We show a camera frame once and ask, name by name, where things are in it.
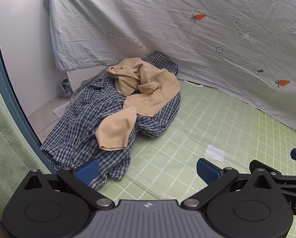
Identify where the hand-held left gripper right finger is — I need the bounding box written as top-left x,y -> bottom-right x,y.
182,158 -> 281,210

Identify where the white paper scrap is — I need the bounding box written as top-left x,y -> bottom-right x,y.
205,144 -> 226,162

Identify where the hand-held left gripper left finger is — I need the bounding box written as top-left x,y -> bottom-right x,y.
23,159 -> 115,210

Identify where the blue plaid shirt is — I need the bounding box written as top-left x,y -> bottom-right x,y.
40,52 -> 182,188

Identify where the green padded cloth blue trim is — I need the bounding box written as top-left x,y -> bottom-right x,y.
0,0 -> 57,222

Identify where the beige long-sleeve sweater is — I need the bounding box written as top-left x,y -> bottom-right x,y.
95,58 -> 181,151

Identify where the clear plastic bag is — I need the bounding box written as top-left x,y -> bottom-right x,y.
57,77 -> 73,98

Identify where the white paper sheet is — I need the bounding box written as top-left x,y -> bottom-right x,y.
53,104 -> 70,117

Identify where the grey printed bedsheet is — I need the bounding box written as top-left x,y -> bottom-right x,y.
43,0 -> 296,139

